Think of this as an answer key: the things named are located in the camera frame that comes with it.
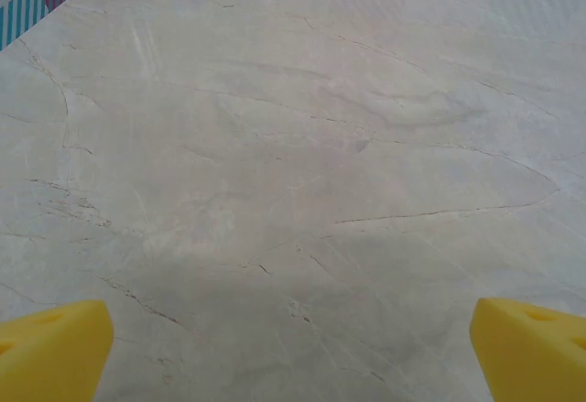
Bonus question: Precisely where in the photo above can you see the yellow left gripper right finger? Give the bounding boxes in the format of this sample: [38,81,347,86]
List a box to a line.
[471,297,586,402]

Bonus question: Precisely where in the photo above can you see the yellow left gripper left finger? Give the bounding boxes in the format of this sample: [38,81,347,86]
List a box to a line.
[0,299,114,402]

